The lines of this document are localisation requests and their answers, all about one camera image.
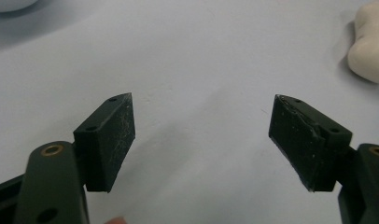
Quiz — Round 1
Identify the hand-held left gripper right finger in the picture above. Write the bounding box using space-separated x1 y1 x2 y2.
268 93 379 224

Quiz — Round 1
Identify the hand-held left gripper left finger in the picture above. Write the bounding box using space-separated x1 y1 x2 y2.
13 91 136 224

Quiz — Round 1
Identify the cream bone-shaped object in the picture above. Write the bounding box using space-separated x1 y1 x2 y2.
346 1 379 85

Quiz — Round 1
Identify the white round dish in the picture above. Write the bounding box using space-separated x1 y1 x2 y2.
0 0 39 14

